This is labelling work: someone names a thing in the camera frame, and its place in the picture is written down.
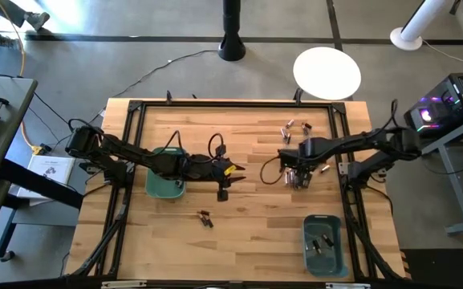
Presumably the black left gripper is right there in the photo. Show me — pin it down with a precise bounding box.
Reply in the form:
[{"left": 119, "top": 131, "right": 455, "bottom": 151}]
[{"left": 182, "top": 144, "right": 247, "bottom": 202}]

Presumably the green plastic bin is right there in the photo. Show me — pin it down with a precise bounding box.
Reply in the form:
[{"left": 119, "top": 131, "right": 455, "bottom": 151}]
[{"left": 145, "top": 146, "right": 188, "bottom": 201}]

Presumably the blue-green plastic bin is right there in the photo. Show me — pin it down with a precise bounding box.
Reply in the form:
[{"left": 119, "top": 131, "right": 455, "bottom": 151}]
[{"left": 302, "top": 214, "right": 349, "bottom": 279}]

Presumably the white round disc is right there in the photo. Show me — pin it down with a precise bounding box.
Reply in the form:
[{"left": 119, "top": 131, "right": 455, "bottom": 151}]
[{"left": 292, "top": 46, "right": 363, "bottom": 102}]

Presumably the black stand pole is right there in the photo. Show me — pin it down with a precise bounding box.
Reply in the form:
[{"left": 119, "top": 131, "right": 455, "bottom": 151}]
[{"left": 217, "top": 0, "right": 247, "bottom": 63}]

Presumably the black computer tower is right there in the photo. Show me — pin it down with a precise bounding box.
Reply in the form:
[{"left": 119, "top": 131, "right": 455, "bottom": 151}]
[{"left": 403, "top": 71, "right": 463, "bottom": 140}]

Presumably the grey side table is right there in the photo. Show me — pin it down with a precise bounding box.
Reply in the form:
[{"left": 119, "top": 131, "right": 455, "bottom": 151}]
[{"left": 416, "top": 110, "right": 463, "bottom": 237}]

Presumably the white pole stand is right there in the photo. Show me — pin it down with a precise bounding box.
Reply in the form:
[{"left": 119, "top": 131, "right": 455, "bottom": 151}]
[{"left": 389, "top": 0, "right": 452, "bottom": 52}]

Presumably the black hazard-striped mat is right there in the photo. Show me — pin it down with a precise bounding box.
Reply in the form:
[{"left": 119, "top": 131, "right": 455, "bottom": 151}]
[{"left": 399, "top": 247, "right": 463, "bottom": 289}]

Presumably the white booklet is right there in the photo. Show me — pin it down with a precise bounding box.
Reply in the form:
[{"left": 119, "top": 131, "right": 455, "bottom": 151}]
[{"left": 16, "top": 154, "right": 77, "bottom": 201}]

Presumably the person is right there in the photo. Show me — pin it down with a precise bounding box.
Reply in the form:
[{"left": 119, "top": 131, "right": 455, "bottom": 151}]
[{"left": 0, "top": 0, "right": 51, "bottom": 52}]

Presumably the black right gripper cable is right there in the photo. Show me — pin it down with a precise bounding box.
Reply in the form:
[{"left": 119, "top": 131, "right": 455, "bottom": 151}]
[{"left": 259, "top": 155, "right": 286, "bottom": 186}]

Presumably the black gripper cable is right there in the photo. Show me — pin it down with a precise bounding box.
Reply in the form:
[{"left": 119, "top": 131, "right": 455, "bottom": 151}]
[
  {"left": 161, "top": 129, "right": 225, "bottom": 160},
  {"left": 259, "top": 155, "right": 286, "bottom": 186}
]

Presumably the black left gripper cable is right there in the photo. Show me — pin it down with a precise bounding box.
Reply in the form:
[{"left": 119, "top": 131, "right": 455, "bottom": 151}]
[{"left": 161, "top": 129, "right": 225, "bottom": 160}]

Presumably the black table frame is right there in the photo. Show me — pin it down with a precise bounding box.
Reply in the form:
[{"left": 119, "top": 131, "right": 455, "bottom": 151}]
[{"left": 64, "top": 99, "right": 407, "bottom": 282}]

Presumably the black floor cable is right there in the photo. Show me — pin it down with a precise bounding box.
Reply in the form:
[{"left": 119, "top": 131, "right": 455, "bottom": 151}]
[{"left": 88, "top": 48, "right": 220, "bottom": 124}]

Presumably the silver metal bracket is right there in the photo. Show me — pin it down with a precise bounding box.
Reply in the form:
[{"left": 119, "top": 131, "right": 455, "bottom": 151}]
[
  {"left": 101, "top": 279, "right": 148, "bottom": 289},
  {"left": 325, "top": 282, "right": 372, "bottom": 289}
]

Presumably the black desk frame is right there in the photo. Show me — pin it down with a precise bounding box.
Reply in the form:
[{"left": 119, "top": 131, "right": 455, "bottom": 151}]
[{"left": 0, "top": 158, "right": 84, "bottom": 264}]

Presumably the yellow cable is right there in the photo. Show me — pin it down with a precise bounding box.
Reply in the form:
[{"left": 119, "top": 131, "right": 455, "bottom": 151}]
[{"left": 0, "top": 0, "right": 47, "bottom": 157}]

